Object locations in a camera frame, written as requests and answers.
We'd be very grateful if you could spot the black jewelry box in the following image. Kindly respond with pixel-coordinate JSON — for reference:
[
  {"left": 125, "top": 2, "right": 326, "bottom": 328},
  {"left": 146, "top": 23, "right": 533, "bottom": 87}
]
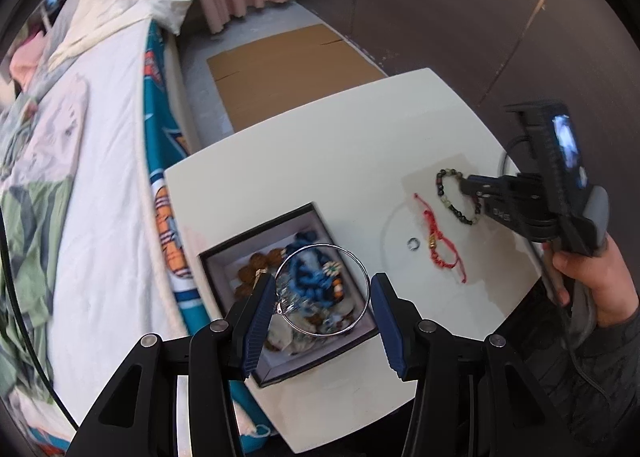
[{"left": 198, "top": 202, "right": 380, "bottom": 389}]

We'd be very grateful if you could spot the flat brown cardboard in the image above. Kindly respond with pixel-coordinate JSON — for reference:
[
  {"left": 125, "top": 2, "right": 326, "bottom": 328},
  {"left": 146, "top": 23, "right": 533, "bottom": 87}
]
[{"left": 207, "top": 23, "right": 388, "bottom": 133}]

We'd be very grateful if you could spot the person's right hand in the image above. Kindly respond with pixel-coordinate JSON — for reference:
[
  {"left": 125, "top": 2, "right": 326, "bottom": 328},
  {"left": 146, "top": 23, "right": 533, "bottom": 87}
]
[{"left": 550, "top": 236, "right": 640, "bottom": 330}]

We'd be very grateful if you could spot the light blue printed cloth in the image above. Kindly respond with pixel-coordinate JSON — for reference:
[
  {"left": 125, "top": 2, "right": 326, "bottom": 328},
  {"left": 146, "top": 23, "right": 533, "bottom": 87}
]
[{"left": 0, "top": 92, "right": 38, "bottom": 180}]

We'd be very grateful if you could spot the silver bangle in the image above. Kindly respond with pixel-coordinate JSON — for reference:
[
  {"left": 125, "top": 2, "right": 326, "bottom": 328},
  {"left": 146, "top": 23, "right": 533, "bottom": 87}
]
[{"left": 274, "top": 243, "right": 372, "bottom": 337}]

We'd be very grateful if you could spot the white duvet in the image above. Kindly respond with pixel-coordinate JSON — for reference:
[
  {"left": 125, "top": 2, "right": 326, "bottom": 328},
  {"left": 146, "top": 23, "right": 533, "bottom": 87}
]
[{"left": 47, "top": 0, "right": 196, "bottom": 68}]

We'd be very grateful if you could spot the red string bracelet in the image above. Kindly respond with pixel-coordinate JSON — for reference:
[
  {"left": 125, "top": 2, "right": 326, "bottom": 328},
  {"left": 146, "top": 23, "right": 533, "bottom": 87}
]
[{"left": 414, "top": 193, "right": 468, "bottom": 285}]

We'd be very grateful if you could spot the multicoloured bead bracelet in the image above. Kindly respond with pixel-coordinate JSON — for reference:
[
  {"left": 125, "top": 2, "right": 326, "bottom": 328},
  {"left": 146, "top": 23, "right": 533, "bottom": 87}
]
[{"left": 324, "top": 259, "right": 347, "bottom": 299}]

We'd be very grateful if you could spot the brown bead bracelet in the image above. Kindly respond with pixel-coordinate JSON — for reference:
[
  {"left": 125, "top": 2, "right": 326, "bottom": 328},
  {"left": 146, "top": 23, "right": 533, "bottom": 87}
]
[{"left": 234, "top": 247, "right": 291, "bottom": 300}]

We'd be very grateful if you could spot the pink cloth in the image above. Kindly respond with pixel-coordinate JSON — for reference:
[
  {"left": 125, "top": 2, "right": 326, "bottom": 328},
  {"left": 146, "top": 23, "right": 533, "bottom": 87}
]
[{"left": 10, "top": 30, "right": 48, "bottom": 83}]

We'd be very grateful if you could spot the black cable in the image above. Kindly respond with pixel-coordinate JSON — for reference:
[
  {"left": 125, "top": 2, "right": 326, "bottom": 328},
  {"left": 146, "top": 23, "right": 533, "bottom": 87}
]
[{"left": 0, "top": 210, "right": 80, "bottom": 432}]

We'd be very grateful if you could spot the dark bead bracelet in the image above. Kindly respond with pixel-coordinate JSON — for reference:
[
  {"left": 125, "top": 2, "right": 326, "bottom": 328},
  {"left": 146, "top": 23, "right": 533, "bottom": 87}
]
[{"left": 436, "top": 167, "right": 483, "bottom": 227}]

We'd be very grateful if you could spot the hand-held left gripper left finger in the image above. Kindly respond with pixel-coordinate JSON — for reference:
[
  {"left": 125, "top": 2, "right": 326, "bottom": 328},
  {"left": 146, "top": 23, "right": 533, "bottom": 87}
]
[{"left": 65, "top": 273, "right": 279, "bottom": 457}]

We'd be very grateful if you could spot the bed with white sheet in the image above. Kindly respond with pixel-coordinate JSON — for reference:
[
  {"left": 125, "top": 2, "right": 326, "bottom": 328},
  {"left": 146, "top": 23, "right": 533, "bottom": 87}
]
[{"left": 0, "top": 0, "right": 273, "bottom": 457}]

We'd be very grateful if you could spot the white shirt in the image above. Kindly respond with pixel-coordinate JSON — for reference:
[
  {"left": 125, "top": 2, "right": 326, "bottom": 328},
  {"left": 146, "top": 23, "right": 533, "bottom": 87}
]
[{"left": 10, "top": 72, "right": 91, "bottom": 183}]

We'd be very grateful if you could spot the dark brown wardrobe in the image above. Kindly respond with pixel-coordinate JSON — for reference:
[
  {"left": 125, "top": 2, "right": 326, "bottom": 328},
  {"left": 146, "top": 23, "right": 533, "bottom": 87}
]
[{"left": 292, "top": 0, "right": 640, "bottom": 148}]

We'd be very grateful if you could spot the grey cable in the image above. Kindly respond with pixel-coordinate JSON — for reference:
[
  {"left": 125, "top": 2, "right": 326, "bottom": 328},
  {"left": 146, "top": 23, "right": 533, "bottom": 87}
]
[{"left": 542, "top": 242, "right": 626, "bottom": 413}]

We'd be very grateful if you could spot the blue bead string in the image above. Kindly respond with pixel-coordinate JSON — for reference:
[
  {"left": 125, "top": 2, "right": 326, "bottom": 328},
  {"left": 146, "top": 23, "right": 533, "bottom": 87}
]
[{"left": 282, "top": 231, "right": 346, "bottom": 305}]

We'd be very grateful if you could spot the person's right forearm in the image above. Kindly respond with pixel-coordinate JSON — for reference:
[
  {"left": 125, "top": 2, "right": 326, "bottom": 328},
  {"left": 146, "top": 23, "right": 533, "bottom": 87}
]
[{"left": 520, "top": 282, "right": 640, "bottom": 457}]

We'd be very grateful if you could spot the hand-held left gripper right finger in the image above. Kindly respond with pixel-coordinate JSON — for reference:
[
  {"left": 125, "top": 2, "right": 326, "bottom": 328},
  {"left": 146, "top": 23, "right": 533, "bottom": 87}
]
[{"left": 369, "top": 272, "right": 576, "bottom": 457}]

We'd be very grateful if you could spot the white low table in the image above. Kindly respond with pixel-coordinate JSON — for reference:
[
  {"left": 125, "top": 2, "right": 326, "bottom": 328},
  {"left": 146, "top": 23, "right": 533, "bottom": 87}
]
[{"left": 164, "top": 68, "right": 546, "bottom": 455}]

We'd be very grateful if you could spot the green striped cloth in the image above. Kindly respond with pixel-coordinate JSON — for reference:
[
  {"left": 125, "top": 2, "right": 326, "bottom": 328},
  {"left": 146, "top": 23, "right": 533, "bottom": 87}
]
[{"left": 0, "top": 177, "right": 76, "bottom": 398}]

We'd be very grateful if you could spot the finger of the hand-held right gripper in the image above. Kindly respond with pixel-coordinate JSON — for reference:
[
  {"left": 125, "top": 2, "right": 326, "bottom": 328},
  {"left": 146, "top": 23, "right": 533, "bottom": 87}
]
[
  {"left": 459, "top": 174, "right": 517, "bottom": 194},
  {"left": 472, "top": 191, "right": 523, "bottom": 229}
]

